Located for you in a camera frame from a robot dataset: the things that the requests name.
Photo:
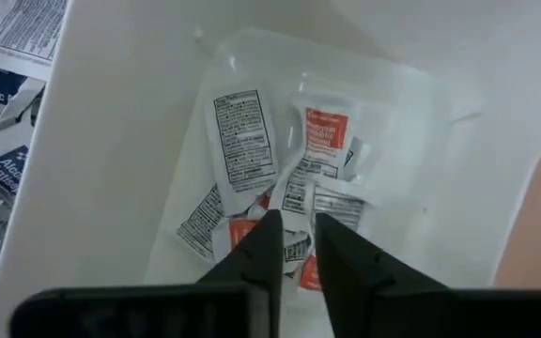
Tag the white plastic bin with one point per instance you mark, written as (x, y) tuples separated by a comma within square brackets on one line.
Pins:
[(111, 141)]

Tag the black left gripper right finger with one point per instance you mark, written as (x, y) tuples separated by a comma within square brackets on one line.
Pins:
[(392, 314)]

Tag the white drug facts packet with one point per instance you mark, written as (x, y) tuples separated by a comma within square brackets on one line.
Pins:
[(202, 223), (298, 188), (244, 145), (338, 204)]

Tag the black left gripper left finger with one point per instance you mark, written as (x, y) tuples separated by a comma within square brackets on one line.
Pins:
[(205, 310)]

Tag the white packet red label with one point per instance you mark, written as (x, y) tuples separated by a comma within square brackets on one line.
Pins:
[(309, 274), (237, 232), (327, 136)]

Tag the translucent grey plastic bin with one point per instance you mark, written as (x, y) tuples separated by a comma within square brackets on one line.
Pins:
[(38, 108)]

